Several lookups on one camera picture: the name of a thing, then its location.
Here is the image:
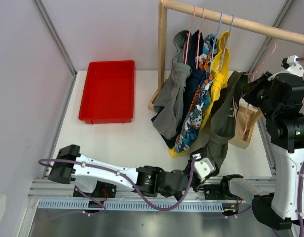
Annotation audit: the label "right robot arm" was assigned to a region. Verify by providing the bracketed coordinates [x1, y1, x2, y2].
[219, 72, 304, 230]

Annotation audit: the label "aluminium mounting rail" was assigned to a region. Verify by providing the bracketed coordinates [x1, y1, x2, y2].
[27, 176, 276, 201]

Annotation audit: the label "patterned blue orange shorts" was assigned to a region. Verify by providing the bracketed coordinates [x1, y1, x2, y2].
[172, 31, 214, 155]

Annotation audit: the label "slotted cable duct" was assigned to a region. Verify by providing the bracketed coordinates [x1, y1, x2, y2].
[37, 199, 236, 213]

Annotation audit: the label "olive green shorts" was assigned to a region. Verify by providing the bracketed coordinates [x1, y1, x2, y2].
[192, 71, 249, 176]

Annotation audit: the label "yellow shorts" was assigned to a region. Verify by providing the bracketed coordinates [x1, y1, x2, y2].
[169, 32, 228, 157]

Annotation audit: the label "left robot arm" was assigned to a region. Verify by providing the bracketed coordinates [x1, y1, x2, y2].
[48, 144, 218, 200]

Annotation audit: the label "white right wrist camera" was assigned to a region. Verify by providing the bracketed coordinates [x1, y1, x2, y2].
[268, 55, 304, 81]

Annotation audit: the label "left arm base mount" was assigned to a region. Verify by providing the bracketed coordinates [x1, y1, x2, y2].
[83, 181, 116, 198]

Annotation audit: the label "navy blue shorts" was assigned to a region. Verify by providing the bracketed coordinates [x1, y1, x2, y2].
[151, 30, 204, 154]

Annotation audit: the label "grey shorts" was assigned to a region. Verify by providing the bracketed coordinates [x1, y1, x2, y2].
[151, 30, 191, 139]

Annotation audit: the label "red plastic bin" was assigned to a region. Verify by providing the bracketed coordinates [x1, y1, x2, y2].
[78, 60, 135, 125]

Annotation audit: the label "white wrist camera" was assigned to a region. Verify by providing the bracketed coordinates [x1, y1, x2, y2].
[192, 153, 216, 182]
[268, 55, 304, 81]

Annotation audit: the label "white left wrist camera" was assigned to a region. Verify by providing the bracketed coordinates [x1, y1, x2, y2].
[192, 153, 216, 182]

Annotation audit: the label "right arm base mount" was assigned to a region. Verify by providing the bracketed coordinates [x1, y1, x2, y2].
[198, 184, 242, 201]

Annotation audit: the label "wooden clothes rack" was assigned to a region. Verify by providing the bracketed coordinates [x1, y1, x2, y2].
[148, 0, 304, 150]

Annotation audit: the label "pink hanger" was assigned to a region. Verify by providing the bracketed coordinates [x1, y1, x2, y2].
[183, 5, 196, 64]
[196, 8, 205, 69]
[235, 42, 277, 136]

